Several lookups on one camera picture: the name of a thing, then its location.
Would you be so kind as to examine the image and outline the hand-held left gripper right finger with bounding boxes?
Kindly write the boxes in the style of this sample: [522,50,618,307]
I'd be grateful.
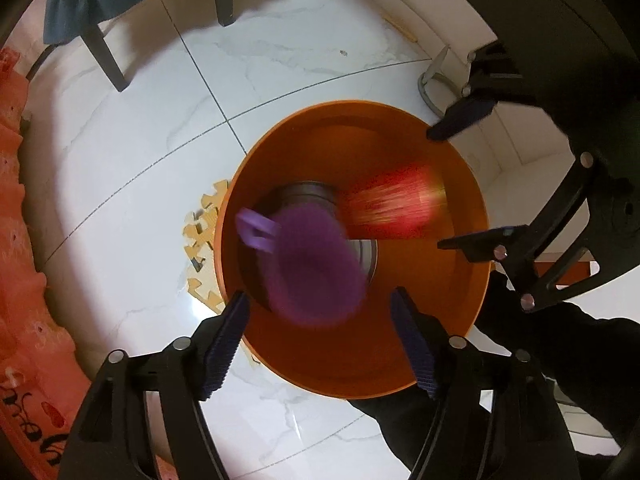
[390,287,586,480]

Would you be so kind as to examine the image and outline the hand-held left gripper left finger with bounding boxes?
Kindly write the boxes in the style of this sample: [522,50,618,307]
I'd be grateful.
[57,290,251,480]

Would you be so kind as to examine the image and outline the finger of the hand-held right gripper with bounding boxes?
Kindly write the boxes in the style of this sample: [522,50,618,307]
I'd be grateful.
[426,42,566,142]
[437,152,626,313]

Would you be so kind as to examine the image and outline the orange plastic bucket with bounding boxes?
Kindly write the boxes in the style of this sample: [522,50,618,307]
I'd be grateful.
[214,101,491,400]

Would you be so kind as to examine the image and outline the red snack packet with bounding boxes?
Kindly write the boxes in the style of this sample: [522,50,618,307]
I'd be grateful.
[345,162,448,240]

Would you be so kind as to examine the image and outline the purple plastic cup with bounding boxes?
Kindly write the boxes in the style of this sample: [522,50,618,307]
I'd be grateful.
[235,205,368,325]

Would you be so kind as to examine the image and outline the round metal tin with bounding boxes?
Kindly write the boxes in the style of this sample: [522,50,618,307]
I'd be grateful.
[260,180,378,281]

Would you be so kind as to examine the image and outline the wooden strip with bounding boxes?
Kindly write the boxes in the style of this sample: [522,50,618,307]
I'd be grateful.
[384,11,419,44]

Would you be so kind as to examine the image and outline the yellow foam puzzle mat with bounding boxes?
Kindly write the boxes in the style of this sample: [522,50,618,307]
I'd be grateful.
[181,179,236,318]

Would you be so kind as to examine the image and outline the person's black trouser legs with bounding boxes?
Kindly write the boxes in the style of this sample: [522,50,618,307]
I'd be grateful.
[347,270,640,480]

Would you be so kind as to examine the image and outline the orange printed bed cover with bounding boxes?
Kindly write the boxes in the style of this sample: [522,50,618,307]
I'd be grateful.
[0,47,166,480]

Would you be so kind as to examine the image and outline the grey wooden chair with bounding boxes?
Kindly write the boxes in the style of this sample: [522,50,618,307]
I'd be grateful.
[80,0,236,92]

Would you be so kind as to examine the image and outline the grey ring stand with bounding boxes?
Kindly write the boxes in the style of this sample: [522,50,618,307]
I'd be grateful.
[417,45,463,111]

